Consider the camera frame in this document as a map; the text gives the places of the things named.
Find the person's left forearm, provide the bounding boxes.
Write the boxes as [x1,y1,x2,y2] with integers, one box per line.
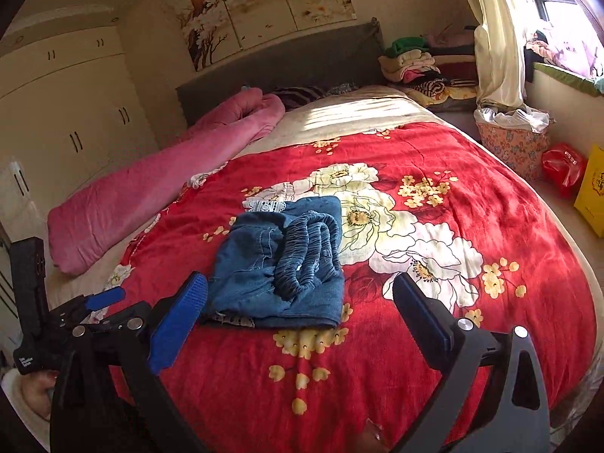
[0,367,50,441]

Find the blue denim pants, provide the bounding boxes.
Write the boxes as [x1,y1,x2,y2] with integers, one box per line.
[200,196,346,330]

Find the blossom wall painting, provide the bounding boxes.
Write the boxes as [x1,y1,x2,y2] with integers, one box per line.
[172,0,357,72]

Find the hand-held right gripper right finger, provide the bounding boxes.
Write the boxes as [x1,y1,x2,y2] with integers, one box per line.
[391,272,551,453]

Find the pile of folded clothes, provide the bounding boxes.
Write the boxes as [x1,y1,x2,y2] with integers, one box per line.
[377,28,479,110]

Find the red floral blanket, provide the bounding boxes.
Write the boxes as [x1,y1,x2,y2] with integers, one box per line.
[106,120,598,453]

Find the cream wardrobe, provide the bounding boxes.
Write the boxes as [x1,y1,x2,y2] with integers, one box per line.
[0,5,162,265]

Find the cream curtain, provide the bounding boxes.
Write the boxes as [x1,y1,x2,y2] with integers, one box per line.
[465,0,533,110]

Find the pink quilt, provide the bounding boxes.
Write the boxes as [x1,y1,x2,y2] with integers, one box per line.
[47,89,287,278]

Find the floral laundry basket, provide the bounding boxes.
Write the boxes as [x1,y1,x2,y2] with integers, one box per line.
[474,120,551,183]

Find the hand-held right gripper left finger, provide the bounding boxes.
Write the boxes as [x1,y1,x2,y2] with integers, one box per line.
[49,271,209,453]

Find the person's left hand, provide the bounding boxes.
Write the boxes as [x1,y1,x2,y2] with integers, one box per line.
[21,370,60,422]

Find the yellow bag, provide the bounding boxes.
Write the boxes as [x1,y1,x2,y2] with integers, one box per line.
[573,145,604,239]

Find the red bag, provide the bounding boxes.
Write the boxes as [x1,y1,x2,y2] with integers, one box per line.
[540,143,589,199]

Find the white cloth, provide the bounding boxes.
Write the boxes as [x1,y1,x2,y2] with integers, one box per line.
[473,104,551,134]

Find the striped pillow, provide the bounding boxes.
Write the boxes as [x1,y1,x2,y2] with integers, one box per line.
[271,85,327,103]

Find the grey bed headboard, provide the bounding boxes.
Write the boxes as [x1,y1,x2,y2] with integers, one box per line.
[176,18,385,128]

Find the green window seat cushion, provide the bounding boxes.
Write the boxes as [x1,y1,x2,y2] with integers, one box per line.
[533,61,604,101]

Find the heap of colourful cloths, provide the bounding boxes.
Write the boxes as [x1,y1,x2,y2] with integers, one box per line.
[524,28,604,81]

